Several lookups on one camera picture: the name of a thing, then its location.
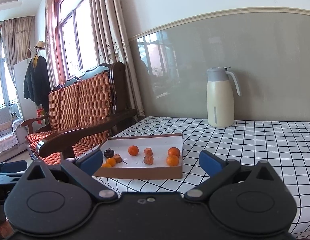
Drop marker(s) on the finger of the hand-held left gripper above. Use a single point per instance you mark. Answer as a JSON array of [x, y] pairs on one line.
[[12, 167]]

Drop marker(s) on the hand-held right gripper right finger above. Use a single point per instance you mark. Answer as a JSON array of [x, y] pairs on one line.
[[211, 161]]

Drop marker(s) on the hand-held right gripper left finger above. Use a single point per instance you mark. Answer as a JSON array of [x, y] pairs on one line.
[[91, 160]]

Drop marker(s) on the small orange mandarin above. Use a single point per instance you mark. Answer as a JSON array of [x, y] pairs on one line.
[[106, 165], [111, 161], [174, 152], [172, 161], [133, 150]]

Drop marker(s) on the dark purple mangosteen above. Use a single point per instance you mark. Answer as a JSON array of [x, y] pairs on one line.
[[109, 153]]

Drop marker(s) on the brown cardboard box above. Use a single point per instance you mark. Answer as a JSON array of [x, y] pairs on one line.
[[157, 142]]

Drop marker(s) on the checkered white tablecloth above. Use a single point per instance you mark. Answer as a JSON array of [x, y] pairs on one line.
[[245, 155]]

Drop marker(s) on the grey covered sofa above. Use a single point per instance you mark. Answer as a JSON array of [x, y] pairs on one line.
[[7, 130]]

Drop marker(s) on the wooden sofa with orange cushions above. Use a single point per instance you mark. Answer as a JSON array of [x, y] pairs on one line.
[[82, 110]]

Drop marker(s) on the cream thermos jug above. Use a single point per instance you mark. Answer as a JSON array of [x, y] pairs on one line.
[[220, 100]]

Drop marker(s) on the white refrigerator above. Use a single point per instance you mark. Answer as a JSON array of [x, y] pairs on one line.
[[19, 85]]

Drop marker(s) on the black jacket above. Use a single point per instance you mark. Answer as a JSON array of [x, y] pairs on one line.
[[36, 80]]

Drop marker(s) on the red framed window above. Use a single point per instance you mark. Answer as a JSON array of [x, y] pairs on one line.
[[79, 42]]

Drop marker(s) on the beige patterned curtain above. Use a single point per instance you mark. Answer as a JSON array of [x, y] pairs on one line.
[[107, 30], [51, 30], [17, 42]]

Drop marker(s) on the straw hat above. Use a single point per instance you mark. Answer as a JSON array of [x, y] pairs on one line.
[[40, 45]]

